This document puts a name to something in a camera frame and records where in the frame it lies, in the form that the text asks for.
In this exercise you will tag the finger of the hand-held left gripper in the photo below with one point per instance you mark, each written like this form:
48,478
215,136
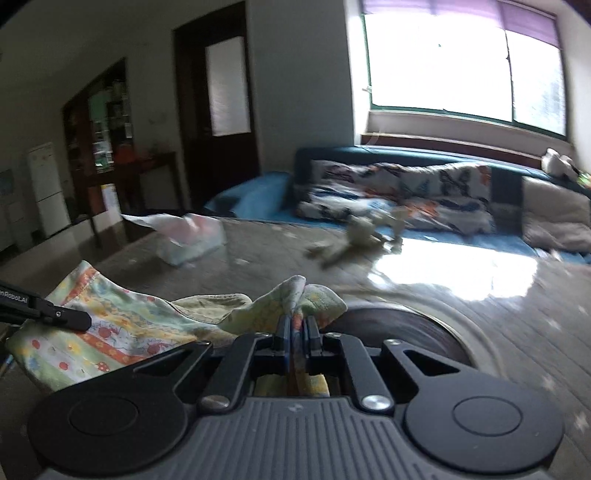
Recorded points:
69,318

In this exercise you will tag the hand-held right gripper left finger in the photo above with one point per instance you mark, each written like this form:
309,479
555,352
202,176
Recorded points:
285,337

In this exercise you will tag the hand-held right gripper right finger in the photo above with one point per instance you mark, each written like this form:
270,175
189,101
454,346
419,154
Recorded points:
310,337

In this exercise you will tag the pastel patterned child's garment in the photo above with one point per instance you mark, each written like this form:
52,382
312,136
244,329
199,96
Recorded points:
115,327

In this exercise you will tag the white plush bunny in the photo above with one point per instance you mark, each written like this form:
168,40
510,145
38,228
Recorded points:
358,230

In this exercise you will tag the white refrigerator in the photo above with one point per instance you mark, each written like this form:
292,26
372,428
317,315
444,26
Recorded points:
44,184

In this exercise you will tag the yellow and white sign board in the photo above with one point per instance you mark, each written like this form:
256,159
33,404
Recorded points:
110,198

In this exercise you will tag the soft tissue pack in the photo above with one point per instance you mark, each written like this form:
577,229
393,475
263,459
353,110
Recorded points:
189,240

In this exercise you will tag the butterfly print pillow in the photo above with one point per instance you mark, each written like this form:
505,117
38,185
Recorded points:
332,184
452,194

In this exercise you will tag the dark wooden side table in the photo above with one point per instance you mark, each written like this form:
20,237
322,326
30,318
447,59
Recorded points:
138,166

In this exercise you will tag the orange bag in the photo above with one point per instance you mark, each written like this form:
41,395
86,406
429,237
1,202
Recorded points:
123,154

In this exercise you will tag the dark wooden shelf cabinet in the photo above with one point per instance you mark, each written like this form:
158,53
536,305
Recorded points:
74,138

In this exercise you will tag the teal sofa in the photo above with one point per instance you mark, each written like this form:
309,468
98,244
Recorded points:
323,153

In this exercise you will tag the dark wooden door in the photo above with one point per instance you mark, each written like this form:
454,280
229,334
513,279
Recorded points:
194,138

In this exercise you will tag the grey cushion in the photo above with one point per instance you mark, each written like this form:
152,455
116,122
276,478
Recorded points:
554,212

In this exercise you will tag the panda plush toy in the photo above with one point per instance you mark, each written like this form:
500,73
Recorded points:
556,161

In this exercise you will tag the green framed window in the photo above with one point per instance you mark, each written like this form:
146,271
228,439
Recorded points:
438,60

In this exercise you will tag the pile of stuffed toys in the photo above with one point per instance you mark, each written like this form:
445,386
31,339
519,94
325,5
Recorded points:
582,177

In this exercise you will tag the purple window blind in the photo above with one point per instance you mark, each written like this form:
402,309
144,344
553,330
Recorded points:
526,18

